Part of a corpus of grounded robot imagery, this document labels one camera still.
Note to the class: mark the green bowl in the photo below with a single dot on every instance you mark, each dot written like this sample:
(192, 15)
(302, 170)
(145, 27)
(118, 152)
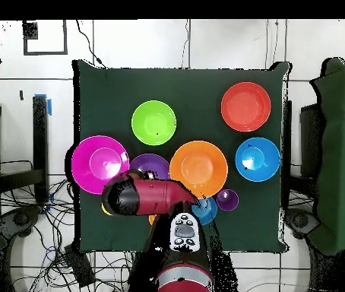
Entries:
(153, 121)

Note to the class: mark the black power strip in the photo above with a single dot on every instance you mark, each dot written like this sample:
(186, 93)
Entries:
(79, 266)

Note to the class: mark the black square frame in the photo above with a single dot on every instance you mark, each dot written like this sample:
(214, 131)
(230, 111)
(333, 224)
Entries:
(30, 30)

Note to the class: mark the orange cup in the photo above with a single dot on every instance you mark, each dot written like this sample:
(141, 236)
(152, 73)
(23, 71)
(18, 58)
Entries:
(151, 219)

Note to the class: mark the black metal stand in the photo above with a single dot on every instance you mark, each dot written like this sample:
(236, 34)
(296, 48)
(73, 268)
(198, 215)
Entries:
(40, 137)

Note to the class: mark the large blue bowl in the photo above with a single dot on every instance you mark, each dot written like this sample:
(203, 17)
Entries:
(257, 159)

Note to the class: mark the purple cup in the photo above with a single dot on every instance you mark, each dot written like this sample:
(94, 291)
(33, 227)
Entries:
(227, 199)

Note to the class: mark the pink bowl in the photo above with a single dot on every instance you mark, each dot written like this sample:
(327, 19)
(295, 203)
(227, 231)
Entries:
(99, 164)

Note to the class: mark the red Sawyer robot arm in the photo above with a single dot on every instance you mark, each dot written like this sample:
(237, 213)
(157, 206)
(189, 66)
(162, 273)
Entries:
(154, 194)

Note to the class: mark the yellow cup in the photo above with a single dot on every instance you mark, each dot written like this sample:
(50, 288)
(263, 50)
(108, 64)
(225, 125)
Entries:
(104, 210)

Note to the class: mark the large orange bowl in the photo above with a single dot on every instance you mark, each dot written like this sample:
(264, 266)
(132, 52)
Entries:
(200, 164)

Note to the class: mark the blue tape strip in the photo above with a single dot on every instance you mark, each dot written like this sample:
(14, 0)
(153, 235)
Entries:
(49, 108)

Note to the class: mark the small blue bowl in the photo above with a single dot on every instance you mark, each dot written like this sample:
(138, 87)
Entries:
(209, 210)

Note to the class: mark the purple bowl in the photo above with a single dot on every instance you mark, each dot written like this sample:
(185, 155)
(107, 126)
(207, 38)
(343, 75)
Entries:
(151, 164)

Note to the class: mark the dark green table cloth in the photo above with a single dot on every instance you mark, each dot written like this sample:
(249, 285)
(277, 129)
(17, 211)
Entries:
(190, 85)

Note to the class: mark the red bowl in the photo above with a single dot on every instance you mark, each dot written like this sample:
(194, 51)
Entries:
(245, 106)

